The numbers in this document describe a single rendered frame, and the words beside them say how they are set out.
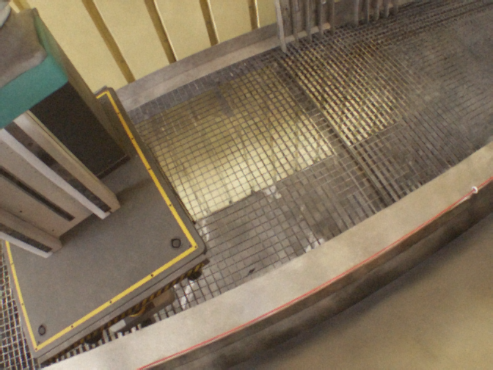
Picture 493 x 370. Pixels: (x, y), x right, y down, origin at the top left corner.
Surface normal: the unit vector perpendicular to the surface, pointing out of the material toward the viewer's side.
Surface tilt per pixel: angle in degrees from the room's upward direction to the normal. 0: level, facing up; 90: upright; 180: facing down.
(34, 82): 90
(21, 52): 15
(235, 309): 0
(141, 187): 0
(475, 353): 45
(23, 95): 90
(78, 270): 0
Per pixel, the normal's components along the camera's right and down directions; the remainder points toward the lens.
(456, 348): -0.40, -0.88
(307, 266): -0.13, -0.45
